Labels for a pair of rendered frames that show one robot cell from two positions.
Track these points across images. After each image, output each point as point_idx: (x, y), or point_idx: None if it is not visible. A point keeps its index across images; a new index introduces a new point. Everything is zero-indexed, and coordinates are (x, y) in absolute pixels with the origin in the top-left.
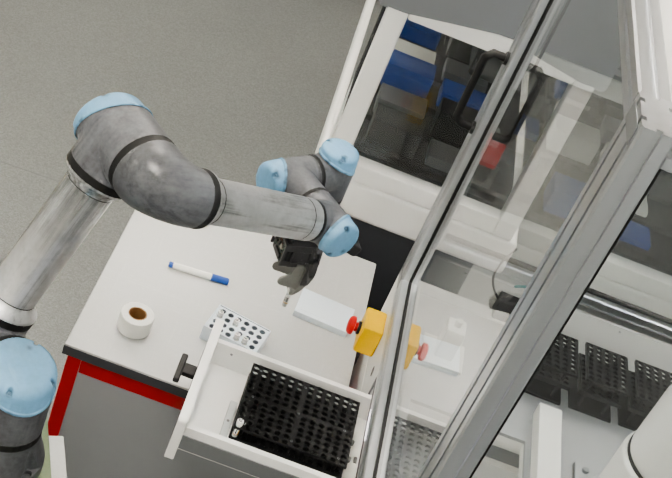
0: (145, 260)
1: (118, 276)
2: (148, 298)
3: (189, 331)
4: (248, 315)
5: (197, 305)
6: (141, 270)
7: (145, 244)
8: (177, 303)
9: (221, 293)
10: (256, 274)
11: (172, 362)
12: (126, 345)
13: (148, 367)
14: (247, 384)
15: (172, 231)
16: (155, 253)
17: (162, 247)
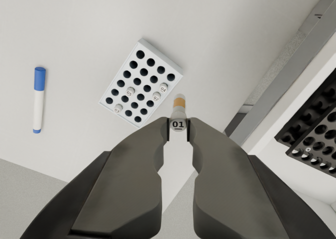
0: (39, 148)
1: (71, 173)
2: (94, 154)
3: (134, 126)
4: (93, 51)
5: (92, 111)
6: (55, 154)
7: (13, 144)
8: (94, 130)
9: (62, 78)
10: (4, 17)
11: (179, 149)
12: None
13: (186, 169)
14: (328, 173)
15: None
16: (23, 137)
17: (10, 129)
